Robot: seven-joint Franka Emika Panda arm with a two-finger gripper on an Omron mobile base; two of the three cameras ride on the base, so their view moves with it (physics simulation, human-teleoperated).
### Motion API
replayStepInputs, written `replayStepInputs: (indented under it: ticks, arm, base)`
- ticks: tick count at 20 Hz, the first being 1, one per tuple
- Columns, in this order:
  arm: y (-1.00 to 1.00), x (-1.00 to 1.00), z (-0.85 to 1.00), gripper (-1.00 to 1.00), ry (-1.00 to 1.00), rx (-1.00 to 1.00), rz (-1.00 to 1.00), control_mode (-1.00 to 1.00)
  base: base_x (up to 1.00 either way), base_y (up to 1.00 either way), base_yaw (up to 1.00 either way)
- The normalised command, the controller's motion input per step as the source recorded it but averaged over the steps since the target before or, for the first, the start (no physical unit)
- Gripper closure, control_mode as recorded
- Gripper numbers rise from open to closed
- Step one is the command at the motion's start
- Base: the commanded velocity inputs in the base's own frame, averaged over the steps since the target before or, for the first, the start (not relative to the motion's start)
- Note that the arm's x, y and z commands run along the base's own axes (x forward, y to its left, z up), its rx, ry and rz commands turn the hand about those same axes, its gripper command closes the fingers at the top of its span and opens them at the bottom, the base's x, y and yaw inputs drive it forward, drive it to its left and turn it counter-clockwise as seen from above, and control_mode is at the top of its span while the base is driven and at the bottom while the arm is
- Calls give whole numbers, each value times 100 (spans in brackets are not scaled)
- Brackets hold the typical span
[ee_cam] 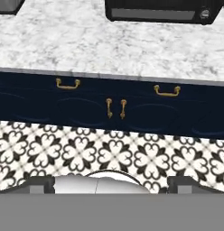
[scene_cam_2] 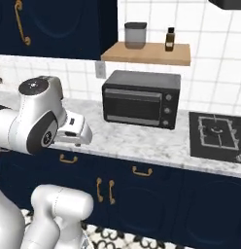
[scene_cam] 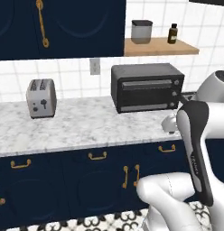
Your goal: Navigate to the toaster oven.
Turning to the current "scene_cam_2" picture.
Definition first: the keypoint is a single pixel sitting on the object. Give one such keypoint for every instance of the black hob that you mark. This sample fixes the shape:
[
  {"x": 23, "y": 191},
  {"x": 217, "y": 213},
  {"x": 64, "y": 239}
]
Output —
[{"x": 203, "y": 142}]

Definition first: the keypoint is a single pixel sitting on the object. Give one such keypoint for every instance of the grey jar with black lid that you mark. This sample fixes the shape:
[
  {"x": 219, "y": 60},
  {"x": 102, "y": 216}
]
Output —
[{"x": 135, "y": 37}]

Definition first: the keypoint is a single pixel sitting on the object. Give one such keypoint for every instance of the black toaster oven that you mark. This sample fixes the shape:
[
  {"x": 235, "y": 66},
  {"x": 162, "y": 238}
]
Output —
[{"x": 142, "y": 81}]

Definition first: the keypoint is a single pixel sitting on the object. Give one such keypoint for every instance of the black range hood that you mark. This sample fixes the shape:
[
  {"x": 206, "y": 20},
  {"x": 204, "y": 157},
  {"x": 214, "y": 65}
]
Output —
[{"x": 229, "y": 3}]

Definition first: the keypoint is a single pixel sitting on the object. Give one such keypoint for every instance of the navy base cupboard door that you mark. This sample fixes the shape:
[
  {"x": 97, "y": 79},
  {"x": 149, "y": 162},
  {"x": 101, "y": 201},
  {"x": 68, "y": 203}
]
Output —
[
  {"x": 142, "y": 207},
  {"x": 93, "y": 188}
]

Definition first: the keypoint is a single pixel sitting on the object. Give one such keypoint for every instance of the wide navy base cupboard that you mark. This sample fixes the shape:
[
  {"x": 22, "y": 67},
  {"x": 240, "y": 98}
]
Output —
[{"x": 213, "y": 210}]

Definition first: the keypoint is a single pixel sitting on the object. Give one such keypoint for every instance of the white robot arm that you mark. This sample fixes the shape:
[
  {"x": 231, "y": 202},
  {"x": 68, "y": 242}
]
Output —
[{"x": 25, "y": 123}]

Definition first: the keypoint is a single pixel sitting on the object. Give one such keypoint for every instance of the grey wall outlet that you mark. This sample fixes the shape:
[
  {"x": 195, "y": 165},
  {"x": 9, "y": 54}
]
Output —
[{"x": 100, "y": 69}]

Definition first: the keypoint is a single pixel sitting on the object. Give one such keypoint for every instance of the grey toaster oven knob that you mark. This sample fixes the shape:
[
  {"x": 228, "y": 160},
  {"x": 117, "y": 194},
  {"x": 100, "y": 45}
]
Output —
[
  {"x": 167, "y": 110},
  {"x": 165, "y": 123},
  {"x": 168, "y": 97}
]

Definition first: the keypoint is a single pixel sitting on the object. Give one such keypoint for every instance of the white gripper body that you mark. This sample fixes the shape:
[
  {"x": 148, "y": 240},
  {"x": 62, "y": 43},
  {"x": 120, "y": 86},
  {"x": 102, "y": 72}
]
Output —
[{"x": 77, "y": 135}]

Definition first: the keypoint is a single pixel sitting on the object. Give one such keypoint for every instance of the wooden wall shelf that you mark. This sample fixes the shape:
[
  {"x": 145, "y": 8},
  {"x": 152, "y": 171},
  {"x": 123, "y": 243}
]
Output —
[{"x": 151, "y": 54}]

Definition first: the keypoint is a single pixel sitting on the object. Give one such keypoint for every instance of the toaster oven glass door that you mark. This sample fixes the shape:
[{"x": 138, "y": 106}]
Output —
[{"x": 132, "y": 108}]

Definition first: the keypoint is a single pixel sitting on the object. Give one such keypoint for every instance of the navy wall cupboard door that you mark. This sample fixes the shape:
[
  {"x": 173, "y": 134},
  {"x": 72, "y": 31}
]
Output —
[{"x": 67, "y": 29}]

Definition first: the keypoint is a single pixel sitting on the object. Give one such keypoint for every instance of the brown bottle with black cap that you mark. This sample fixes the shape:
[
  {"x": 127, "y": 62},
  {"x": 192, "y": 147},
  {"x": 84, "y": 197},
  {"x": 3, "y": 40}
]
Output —
[{"x": 170, "y": 41}]

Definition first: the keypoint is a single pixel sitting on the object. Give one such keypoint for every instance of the navy drawer front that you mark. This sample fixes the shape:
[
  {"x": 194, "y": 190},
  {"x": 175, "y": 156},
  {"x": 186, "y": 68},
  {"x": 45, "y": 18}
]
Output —
[
  {"x": 164, "y": 176},
  {"x": 90, "y": 163}
]

